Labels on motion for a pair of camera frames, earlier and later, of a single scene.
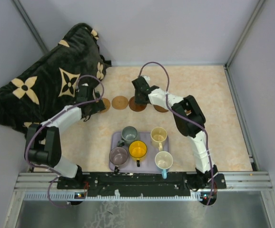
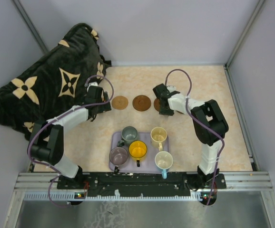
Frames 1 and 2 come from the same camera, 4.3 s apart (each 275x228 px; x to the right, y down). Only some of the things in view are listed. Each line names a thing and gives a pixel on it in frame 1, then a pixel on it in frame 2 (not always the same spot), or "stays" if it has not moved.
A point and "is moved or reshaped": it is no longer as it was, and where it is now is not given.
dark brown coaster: [135, 107] is moved or reshaped
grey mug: [129, 134] stays
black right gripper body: [138, 99] -> [165, 111]
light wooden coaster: [119, 102] stays
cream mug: [158, 137] stays
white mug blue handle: [163, 160] stays
